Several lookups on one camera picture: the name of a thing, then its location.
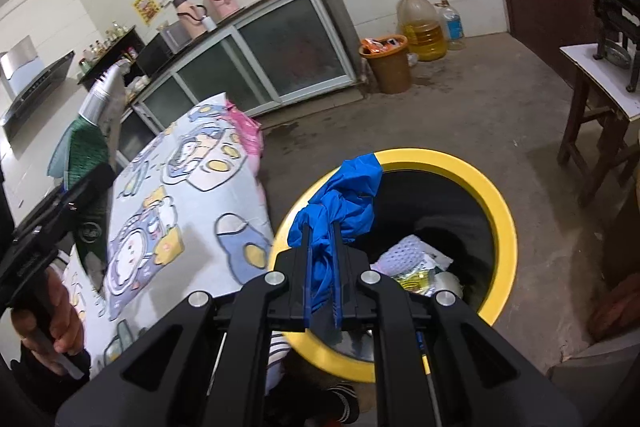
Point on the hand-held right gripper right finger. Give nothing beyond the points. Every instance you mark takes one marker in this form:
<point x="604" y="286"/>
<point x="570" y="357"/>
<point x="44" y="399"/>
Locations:
<point x="346" y="282"/>

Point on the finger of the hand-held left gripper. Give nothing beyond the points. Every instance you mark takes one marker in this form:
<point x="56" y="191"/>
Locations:
<point x="75" y="202"/>

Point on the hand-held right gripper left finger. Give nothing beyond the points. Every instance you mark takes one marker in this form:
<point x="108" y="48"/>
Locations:
<point x="302" y="277"/>

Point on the green silver snack packet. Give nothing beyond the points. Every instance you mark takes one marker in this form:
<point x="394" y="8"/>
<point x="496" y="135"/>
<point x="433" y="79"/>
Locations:
<point x="90" y="147"/>

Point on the blue cloth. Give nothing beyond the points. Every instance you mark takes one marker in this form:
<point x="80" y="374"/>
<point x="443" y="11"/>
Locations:
<point x="350" y="192"/>

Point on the yellow rimmed black trash bin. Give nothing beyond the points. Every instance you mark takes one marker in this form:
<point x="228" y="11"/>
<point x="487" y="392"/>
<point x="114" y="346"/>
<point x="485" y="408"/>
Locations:
<point x="450" y="163"/>

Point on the person's left forearm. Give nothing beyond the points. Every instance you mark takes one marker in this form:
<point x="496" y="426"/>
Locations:
<point x="45" y="387"/>

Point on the person's left hand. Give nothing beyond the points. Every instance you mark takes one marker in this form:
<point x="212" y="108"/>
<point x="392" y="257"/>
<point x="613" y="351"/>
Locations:
<point x="67" y="317"/>

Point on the yellow crumpled wrapper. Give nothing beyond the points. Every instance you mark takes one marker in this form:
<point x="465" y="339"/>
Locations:
<point x="415" y="281"/>

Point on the white dotted packet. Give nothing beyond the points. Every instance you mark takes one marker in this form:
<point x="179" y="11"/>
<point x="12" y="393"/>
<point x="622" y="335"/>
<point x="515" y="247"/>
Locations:
<point x="410" y="252"/>

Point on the cartoon printed blanket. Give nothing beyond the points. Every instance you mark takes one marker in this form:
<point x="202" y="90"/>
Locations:
<point x="190" y="207"/>

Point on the black white striped shoe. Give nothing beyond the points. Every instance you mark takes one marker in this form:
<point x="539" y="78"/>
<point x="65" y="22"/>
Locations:
<point x="342" y="407"/>

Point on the steel range hood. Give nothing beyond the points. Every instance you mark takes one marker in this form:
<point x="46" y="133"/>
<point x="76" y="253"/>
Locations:
<point x="35" y="82"/>

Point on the black shelf of seasoning bottles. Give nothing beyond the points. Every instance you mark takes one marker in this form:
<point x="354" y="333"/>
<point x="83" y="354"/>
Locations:
<point x="112" y="57"/>

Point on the pink printed cloth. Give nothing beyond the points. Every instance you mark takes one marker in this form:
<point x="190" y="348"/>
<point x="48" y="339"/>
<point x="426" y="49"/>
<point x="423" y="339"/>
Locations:
<point x="247" y="137"/>

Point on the black countertop appliance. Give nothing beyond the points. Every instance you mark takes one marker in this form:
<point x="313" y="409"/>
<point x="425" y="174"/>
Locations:
<point x="152" y="56"/>

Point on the silver metal box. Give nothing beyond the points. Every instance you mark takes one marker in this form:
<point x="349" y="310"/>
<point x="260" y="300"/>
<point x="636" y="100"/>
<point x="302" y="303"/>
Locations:
<point x="176" y="37"/>

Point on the brown plastic bucket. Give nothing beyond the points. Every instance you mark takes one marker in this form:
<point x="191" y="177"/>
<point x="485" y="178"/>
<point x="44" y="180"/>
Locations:
<point x="392" y="72"/>

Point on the short pink thermos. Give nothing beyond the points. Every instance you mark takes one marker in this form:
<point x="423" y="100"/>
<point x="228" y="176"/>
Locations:
<point x="190" y="18"/>

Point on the small white cup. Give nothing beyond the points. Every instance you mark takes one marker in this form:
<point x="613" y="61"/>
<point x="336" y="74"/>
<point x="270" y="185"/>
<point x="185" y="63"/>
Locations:
<point x="210" y="25"/>

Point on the glass door kitchen cabinet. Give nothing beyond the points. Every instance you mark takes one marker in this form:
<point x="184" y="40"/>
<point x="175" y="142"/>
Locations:
<point x="295" y="42"/>

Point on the orange snack wrappers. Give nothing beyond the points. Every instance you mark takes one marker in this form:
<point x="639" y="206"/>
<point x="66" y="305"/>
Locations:
<point x="382" y="44"/>

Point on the large cooking oil jug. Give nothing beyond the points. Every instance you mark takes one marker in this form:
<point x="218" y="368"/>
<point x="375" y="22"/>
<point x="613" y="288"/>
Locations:
<point x="422" y="34"/>

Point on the sweet potatoes in red net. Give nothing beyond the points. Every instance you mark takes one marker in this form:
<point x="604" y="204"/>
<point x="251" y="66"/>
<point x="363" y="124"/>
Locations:
<point x="617" y="307"/>

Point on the clear plastic water bottle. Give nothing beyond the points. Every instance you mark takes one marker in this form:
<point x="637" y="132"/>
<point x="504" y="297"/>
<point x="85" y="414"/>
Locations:
<point x="452" y="29"/>

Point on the wooden stool with white board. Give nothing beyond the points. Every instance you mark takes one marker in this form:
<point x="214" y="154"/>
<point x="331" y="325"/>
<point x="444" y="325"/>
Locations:
<point x="590" y="122"/>

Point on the small metal bowl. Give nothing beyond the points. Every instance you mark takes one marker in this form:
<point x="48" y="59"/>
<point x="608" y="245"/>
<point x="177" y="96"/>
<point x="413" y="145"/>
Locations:
<point x="616" y="54"/>

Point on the black hand crank noodle machine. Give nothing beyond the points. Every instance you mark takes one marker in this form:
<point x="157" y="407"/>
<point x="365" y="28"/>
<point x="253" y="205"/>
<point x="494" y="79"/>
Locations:
<point x="622" y="17"/>

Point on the yellow wall poster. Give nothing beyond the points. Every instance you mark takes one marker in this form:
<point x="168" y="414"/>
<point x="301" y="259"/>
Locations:
<point x="146" y="7"/>

